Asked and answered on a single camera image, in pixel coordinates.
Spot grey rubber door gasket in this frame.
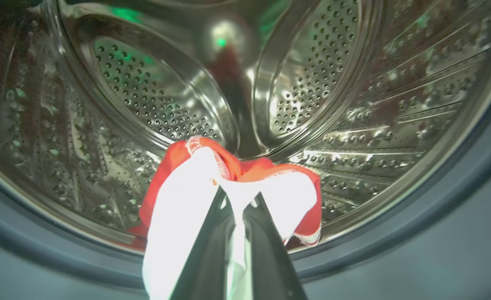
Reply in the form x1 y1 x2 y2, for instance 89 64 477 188
0 62 491 300

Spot red and white garment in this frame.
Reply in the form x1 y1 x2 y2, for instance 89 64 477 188
128 135 323 300

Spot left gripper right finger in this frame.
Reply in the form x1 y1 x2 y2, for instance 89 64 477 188
242 193 309 300

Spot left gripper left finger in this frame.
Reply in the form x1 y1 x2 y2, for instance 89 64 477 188
169 187 236 300

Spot perforated steel washer drum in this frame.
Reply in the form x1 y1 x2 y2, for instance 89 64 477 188
0 0 491 255

